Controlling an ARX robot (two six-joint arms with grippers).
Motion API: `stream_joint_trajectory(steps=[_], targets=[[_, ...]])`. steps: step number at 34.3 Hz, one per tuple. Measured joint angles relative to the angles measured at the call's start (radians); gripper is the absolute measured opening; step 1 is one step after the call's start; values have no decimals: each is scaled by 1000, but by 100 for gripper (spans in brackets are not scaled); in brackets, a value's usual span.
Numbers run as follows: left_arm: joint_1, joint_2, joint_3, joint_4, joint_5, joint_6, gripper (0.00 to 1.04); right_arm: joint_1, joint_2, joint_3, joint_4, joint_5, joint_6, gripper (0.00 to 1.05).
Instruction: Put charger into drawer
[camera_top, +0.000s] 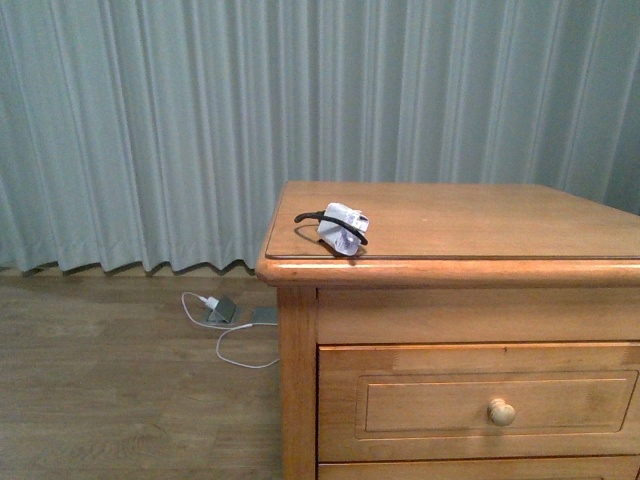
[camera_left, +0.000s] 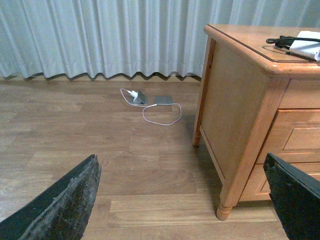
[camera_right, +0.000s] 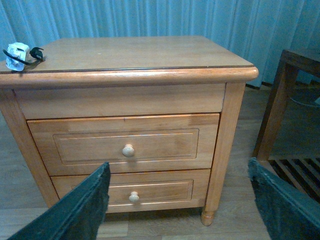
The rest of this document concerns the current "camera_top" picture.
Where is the wooden top drawer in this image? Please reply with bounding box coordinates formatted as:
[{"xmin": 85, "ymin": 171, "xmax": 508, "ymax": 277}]
[{"xmin": 318, "ymin": 342, "xmax": 639, "ymax": 463}]

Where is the wooden drawer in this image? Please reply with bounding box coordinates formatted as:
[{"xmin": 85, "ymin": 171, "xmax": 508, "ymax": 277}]
[
  {"xmin": 318, "ymin": 342, "xmax": 639, "ymax": 463},
  {"xmin": 317, "ymin": 456, "xmax": 639, "ymax": 479}
]

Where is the round wooden drawer knob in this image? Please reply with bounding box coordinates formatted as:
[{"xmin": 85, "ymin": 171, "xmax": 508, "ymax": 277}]
[{"xmin": 487, "ymin": 398, "xmax": 516, "ymax": 427}]

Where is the wooden lower drawer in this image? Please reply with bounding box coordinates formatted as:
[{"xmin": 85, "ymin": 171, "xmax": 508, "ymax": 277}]
[{"xmin": 317, "ymin": 456, "xmax": 639, "ymax": 479}]

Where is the grey phone on floor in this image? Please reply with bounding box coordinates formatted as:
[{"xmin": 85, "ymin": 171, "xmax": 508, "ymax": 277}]
[{"xmin": 251, "ymin": 306, "xmax": 278, "ymax": 326}]

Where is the metal floor socket box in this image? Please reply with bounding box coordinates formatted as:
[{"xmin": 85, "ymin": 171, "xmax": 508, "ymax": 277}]
[{"xmin": 202, "ymin": 296, "xmax": 241, "ymax": 327}]

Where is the wooden nightstand cabinet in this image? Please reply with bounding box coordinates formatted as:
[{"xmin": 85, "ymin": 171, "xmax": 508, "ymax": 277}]
[{"xmin": 256, "ymin": 182, "xmax": 639, "ymax": 479}]

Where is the grey-green pleated curtain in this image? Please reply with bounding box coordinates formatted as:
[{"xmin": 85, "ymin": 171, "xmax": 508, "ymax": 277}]
[{"xmin": 1, "ymin": 1, "xmax": 639, "ymax": 271}]

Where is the white wall plug adapter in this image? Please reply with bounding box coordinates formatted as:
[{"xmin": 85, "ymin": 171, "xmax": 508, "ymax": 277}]
[{"xmin": 198, "ymin": 296, "xmax": 219, "ymax": 310}]

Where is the white charging cable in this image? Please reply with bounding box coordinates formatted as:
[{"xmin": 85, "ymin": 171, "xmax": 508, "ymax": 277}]
[{"xmin": 180, "ymin": 291, "xmax": 281, "ymax": 371}]

